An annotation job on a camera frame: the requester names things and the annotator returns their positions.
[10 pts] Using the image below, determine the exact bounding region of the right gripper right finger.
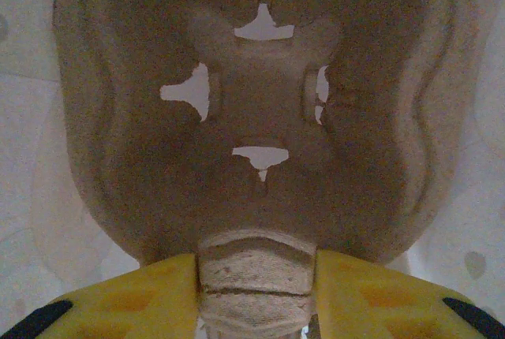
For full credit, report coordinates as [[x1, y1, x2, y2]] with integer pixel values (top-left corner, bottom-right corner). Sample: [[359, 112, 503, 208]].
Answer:
[[315, 250, 505, 339]]

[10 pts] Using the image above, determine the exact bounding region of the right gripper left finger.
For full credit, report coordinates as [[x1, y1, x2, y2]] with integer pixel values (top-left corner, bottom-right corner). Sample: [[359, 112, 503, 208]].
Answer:
[[0, 254, 202, 339]]

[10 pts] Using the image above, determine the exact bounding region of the brown pulp cup carrier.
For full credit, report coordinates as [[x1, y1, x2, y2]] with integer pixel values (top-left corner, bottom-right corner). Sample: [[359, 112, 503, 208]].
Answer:
[[50, 0, 481, 339]]

